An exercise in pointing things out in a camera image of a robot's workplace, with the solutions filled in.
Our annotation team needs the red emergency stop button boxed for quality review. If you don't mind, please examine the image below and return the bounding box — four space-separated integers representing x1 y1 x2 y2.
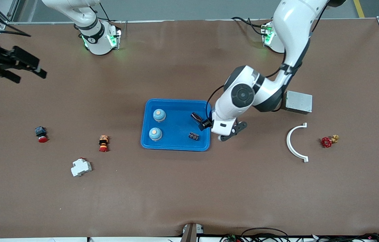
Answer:
35 126 49 144

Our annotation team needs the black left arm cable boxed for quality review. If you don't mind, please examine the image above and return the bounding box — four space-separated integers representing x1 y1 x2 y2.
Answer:
205 65 291 118

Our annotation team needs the orange red push switch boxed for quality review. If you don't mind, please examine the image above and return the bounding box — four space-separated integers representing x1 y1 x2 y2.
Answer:
99 135 110 153

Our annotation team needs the black cable bundle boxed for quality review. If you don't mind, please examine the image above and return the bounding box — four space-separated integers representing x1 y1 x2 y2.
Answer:
310 232 379 242

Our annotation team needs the silver metal power supply box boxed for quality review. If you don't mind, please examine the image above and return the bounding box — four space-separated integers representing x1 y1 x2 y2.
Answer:
283 90 313 115

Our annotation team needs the metal table edge bracket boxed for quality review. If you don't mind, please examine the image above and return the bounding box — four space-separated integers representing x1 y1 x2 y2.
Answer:
181 223 205 242

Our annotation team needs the blue plastic tray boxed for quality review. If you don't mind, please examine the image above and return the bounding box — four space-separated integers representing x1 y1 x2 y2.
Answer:
141 98 212 152

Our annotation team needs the blue dome call bell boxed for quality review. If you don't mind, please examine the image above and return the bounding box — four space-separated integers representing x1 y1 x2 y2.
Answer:
153 109 167 123
149 127 163 142

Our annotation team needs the white circuit breaker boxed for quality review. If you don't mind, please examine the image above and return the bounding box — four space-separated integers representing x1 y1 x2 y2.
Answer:
71 157 93 177

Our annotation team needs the red valve brass fitting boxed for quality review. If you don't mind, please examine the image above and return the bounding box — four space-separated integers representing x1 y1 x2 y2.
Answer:
321 134 340 149

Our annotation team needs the black looped cable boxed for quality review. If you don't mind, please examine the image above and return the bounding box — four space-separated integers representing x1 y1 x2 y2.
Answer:
241 227 291 242

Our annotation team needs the black arm base cable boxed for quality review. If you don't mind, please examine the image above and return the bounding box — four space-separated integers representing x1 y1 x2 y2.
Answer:
231 16 268 37

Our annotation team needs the white curved plastic bracket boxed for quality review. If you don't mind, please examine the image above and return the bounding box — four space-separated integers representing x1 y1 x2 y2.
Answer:
286 122 309 163

